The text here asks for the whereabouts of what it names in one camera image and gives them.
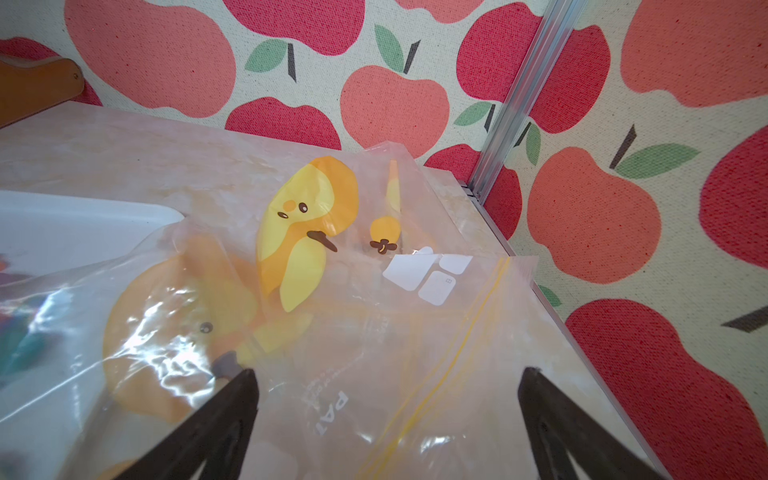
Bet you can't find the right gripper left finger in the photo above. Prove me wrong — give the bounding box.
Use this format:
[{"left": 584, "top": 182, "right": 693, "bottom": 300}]
[{"left": 117, "top": 369, "right": 260, "bottom": 479}]

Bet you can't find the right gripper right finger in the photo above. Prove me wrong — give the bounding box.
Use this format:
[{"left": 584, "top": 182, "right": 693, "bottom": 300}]
[{"left": 517, "top": 367, "right": 662, "bottom": 479}]

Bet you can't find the ziploc bag of yellow candies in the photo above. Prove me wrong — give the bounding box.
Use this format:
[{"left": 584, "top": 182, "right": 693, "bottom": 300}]
[{"left": 0, "top": 140, "right": 601, "bottom": 480}]

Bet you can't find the poured candies pile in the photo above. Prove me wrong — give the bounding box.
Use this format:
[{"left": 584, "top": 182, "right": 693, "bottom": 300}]
[{"left": 1, "top": 257, "right": 50, "bottom": 388}]

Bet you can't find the white plastic tray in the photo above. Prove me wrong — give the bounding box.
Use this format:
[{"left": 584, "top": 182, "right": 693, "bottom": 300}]
[{"left": 1, "top": 190, "right": 184, "bottom": 285}]

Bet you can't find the wooden shelf rack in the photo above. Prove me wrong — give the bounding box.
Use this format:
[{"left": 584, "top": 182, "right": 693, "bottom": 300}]
[{"left": 1, "top": 55, "right": 85, "bottom": 128}]

